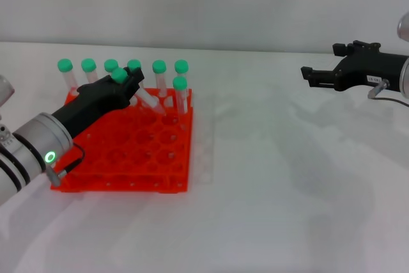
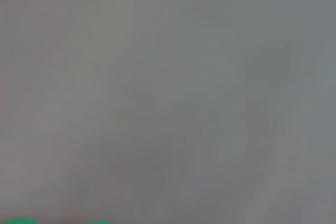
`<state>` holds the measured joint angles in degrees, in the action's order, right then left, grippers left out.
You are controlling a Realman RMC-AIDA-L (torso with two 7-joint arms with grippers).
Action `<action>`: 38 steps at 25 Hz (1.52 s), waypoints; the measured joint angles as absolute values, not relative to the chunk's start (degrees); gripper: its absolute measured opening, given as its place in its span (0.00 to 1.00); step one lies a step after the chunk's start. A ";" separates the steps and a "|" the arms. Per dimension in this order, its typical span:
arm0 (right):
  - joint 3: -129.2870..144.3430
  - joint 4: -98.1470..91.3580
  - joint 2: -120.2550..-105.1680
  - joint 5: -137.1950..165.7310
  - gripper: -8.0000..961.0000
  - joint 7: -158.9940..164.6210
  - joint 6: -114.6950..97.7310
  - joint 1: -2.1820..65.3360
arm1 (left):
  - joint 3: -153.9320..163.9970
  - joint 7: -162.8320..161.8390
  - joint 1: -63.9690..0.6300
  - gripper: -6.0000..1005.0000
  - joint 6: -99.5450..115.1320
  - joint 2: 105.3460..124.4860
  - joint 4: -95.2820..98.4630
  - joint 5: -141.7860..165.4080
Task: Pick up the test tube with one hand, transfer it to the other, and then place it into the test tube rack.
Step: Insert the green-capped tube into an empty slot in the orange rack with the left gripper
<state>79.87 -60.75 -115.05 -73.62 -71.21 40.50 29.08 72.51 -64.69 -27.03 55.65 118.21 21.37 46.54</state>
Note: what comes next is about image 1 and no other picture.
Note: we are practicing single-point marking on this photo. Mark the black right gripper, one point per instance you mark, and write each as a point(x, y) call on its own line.
point(374, 68)

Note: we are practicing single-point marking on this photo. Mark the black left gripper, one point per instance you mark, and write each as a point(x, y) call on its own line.
point(92, 103)

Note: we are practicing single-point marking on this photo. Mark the clear test tube green cap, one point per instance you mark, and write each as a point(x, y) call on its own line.
point(64, 65)
point(134, 63)
point(181, 66)
point(88, 65)
point(119, 75)
point(110, 63)
point(180, 83)
point(159, 66)

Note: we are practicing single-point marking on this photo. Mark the orange plastic test tube rack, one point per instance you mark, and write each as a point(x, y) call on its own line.
point(143, 151)

